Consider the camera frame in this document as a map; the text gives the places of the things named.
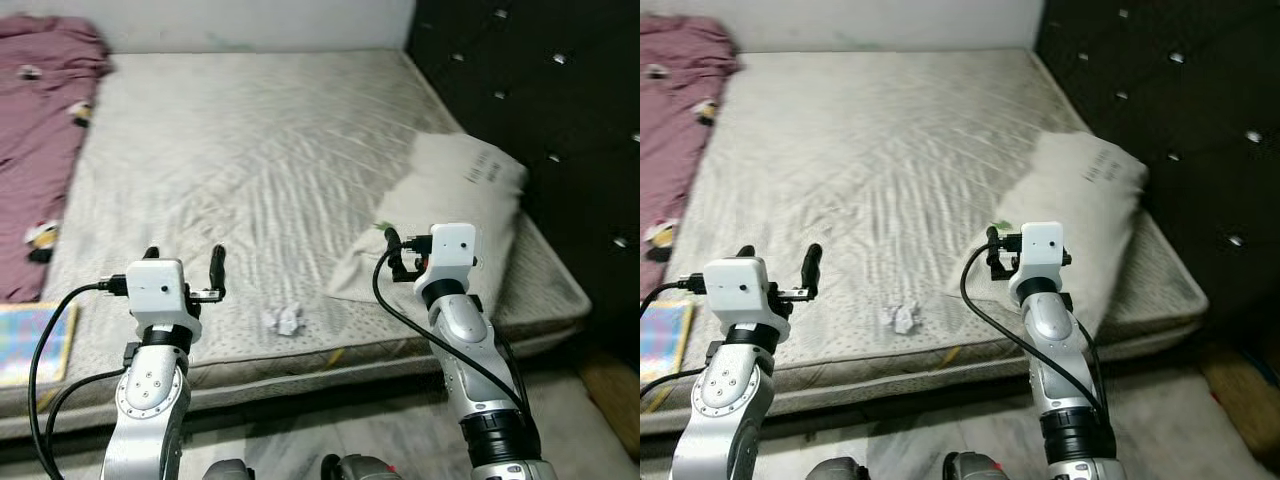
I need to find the purple cartoon print blanket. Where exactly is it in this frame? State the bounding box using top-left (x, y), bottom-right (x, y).
top-left (640, 15), bottom-right (741, 296)
top-left (0, 15), bottom-right (113, 303)

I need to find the colourful picture book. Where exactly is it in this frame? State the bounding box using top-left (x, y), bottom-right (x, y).
top-left (0, 302), bottom-right (79, 389)
top-left (640, 298), bottom-right (694, 383)

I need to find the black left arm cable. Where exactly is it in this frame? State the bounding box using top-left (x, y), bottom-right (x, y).
top-left (640, 278), bottom-right (707, 311)
top-left (43, 366), bottom-right (131, 441)
top-left (640, 368), bottom-right (709, 399)
top-left (28, 280), bottom-right (131, 480)

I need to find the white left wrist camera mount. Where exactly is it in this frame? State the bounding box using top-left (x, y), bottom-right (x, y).
top-left (703, 257), bottom-right (783, 336)
top-left (125, 258), bottom-right (203, 336)

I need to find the brown woven mat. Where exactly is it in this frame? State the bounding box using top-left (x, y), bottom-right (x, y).
top-left (1200, 345), bottom-right (1280, 471)
top-left (578, 350), bottom-right (641, 456)

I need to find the crumpled white paper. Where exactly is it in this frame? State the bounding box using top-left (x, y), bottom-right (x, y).
top-left (264, 303), bottom-right (304, 337)
top-left (884, 302), bottom-right (923, 335)

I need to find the white quilted mattress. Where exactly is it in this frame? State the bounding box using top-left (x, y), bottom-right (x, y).
top-left (0, 50), bottom-right (593, 441)
top-left (640, 48), bottom-right (1211, 436)

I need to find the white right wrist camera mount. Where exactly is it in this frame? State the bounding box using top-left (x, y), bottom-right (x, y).
top-left (415, 222), bottom-right (479, 291)
top-left (1008, 221), bottom-right (1066, 291)

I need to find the white pillow with tree print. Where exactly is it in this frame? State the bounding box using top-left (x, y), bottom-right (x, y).
top-left (325, 132), bottom-right (529, 321)
top-left (945, 130), bottom-right (1149, 336)

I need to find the black tufted headboard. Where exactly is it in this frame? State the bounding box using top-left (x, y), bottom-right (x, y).
top-left (1035, 0), bottom-right (1280, 351)
top-left (405, 0), bottom-right (641, 351)

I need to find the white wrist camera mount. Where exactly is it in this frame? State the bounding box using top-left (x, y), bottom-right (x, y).
top-left (703, 257), bottom-right (783, 336)
top-left (125, 258), bottom-right (203, 336)
top-left (415, 222), bottom-right (479, 291)
top-left (1008, 221), bottom-right (1066, 291)

